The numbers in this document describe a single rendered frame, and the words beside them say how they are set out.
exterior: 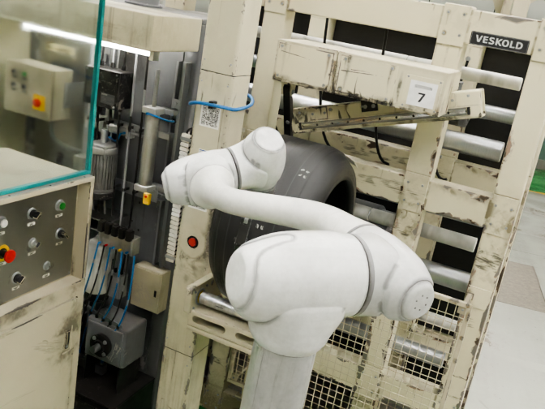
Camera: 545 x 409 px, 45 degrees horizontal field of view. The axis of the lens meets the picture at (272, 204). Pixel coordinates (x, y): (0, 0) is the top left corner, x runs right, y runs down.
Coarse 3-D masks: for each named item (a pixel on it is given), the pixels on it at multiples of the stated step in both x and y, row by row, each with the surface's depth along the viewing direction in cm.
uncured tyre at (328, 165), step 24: (288, 144) 212; (312, 144) 214; (288, 168) 202; (312, 168) 202; (336, 168) 208; (288, 192) 197; (312, 192) 199; (336, 192) 245; (216, 216) 206; (216, 240) 204; (216, 264) 208
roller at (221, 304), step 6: (204, 294) 228; (210, 294) 228; (198, 300) 229; (204, 300) 227; (210, 300) 226; (216, 300) 226; (222, 300) 226; (228, 300) 226; (210, 306) 227; (216, 306) 226; (222, 306) 225; (228, 306) 224; (228, 312) 224; (234, 312) 223; (240, 318) 223
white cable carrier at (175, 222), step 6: (180, 144) 229; (186, 144) 228; (186, 150) 228; (180, 156) 230; (186, 156) 229; (174, 204) 235; (174, 210) 235; (180, 210) 235; (174, 216) 237; (180, 216) 236; (174, 222) 237; (174, 228) 237; (174, 234) 238; (174, 240) 238; (168, 246) 240; (174, 246) 239; (168, 252) 241; (174, 252) 240
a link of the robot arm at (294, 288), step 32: (256, 256) 95; (288, 256) 95; (320, 256) 96; (352, 256) 99; (256, 288) 93; (288, 288) 94; (320, 288) 95; (352, 288) 98; (256, 320) 96; (288, 320) 96; (320, 320) 97; (256, 352) 103; (288, 352) 99; (256, 384) 104; (288, 384) 102
